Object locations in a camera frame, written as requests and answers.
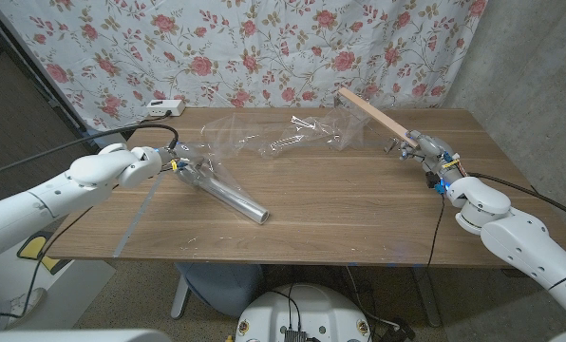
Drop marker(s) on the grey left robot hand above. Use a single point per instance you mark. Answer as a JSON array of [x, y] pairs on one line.
[[193, 164]]

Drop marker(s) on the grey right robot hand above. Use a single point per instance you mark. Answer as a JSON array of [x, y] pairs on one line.
[[437, 154]]

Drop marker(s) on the small metal binder clip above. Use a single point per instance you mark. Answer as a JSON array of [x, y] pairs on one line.
[[391, 145]]

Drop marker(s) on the cling film roll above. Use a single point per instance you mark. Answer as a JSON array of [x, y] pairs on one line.
[[240, 206]]

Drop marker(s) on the wooden stick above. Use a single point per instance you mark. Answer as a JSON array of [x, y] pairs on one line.
[[378, 114]]

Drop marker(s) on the transparent cling film sheet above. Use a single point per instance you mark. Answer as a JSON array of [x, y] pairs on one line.
[[283, 135]]

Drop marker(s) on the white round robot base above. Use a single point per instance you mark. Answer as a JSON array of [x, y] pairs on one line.
[[307, 313]]

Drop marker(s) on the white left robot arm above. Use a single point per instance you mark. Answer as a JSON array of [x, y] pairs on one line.
[[64, 190]]

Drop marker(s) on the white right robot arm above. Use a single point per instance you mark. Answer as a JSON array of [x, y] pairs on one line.
[[515, 237]]

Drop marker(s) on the white power strip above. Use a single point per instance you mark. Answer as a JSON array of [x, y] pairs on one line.
[[165, 108]]

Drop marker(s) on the blue-grey chair seat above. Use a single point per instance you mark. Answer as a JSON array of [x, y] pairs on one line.
[[226, 285]]

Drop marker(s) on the floral print curtain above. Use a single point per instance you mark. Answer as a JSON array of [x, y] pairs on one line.
[[264, 47]]

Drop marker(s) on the grey table leg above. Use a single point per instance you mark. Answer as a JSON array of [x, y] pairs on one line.
[[428, 294]]

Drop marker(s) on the white floor platform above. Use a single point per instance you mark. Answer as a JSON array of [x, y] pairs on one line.
[[74, 285]]

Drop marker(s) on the yellow and black pad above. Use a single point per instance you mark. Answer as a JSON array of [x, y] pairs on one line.
[[38, 249]]

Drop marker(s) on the black power adapter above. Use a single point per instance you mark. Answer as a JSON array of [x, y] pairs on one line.
[[399, 332]]

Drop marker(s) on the white shoe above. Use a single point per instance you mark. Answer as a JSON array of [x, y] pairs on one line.
[[26, 304]]

